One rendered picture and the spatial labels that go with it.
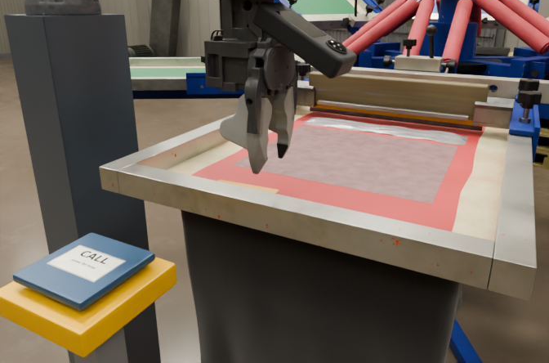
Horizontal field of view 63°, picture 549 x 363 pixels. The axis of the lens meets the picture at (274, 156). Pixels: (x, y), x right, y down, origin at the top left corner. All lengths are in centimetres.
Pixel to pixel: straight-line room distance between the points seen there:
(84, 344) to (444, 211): 47
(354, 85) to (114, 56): 55
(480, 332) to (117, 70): 164
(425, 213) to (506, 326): 151
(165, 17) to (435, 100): 629
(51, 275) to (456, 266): 41
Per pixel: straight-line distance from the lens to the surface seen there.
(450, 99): 105
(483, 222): 65
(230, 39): 53
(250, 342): 84
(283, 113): 55
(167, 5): 710
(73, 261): 53
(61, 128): 103
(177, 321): 197
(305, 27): 50
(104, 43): 106
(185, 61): 205
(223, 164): 79
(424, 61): 134
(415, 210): 65
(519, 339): 208
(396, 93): 107
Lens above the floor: 123
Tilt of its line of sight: 19 degrees down
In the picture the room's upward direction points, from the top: straight up
